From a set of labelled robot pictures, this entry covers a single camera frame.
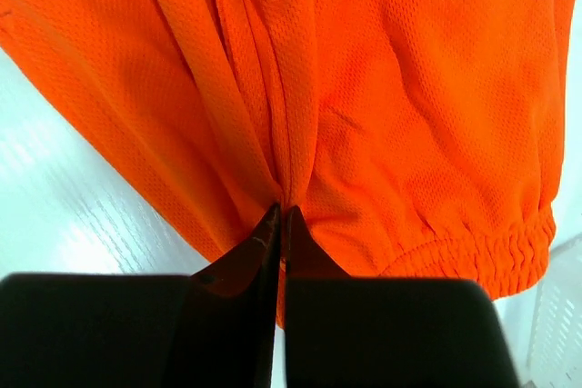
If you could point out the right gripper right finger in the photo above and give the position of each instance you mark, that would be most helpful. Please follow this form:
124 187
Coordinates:
343 331

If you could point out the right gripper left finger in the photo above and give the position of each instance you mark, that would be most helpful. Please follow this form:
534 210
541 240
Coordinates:
214 328

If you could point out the orange mesh shorts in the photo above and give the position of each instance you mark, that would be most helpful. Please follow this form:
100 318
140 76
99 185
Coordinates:
418 137

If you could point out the white plastic basket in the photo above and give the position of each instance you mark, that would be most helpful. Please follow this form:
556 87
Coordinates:
554 355

